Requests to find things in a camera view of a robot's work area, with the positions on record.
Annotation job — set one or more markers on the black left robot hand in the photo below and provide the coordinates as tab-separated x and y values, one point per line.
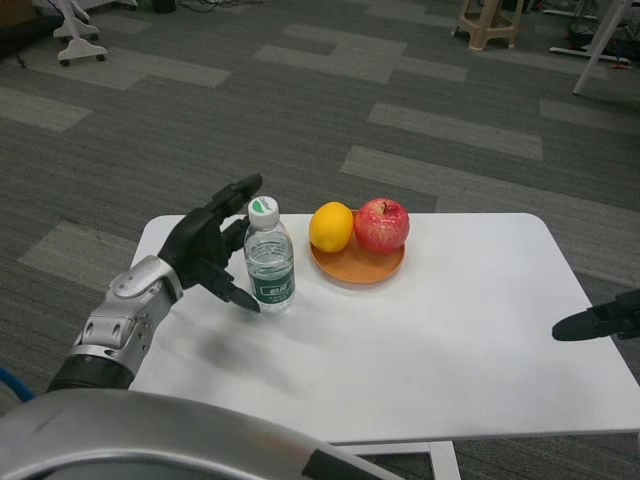
197	245

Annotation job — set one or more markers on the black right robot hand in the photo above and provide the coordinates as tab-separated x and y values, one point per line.
605	320

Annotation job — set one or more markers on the clear water bottle green label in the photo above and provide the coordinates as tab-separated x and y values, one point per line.
270	270

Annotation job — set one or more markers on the yellow lemon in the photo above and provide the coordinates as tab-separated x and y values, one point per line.
330	227

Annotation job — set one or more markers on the orange round plate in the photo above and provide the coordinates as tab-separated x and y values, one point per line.
357	267

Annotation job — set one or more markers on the red apple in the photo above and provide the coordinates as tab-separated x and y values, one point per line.
382	227

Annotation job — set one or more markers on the silver robot chest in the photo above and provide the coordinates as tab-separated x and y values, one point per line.
125	435

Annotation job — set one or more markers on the white rolling stand base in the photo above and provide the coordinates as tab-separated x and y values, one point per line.
80	50

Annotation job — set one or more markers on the black trash bin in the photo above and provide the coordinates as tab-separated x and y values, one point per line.
161	5

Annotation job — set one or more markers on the beige plastic stool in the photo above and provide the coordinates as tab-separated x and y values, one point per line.
487	27

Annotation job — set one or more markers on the white table leg frame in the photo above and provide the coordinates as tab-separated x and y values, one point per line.
442	460

